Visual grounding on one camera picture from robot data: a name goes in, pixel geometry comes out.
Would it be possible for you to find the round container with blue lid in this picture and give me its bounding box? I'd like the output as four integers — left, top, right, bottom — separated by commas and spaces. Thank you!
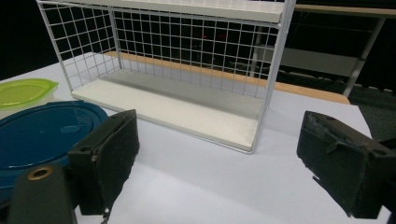
0, 100, 109, 202

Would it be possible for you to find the white wire shelf rack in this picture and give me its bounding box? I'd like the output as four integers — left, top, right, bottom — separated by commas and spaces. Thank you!
35, 0, 297, 155

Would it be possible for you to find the yellow-green plate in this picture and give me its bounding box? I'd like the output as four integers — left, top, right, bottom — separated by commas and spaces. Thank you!
0, 77, 60, 119

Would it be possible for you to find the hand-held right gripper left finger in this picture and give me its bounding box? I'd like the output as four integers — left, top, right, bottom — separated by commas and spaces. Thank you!
67, 108, 140, 217

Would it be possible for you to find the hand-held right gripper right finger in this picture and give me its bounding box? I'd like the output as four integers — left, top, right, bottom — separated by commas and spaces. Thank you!
296, 110, 396, 219

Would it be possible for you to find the metal frame background desk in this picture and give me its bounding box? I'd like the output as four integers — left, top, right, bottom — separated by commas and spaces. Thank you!
248, 3, 396, 98

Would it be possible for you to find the pale blue table sheet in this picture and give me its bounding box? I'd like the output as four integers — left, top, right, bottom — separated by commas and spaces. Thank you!
0, 51, 391, 224

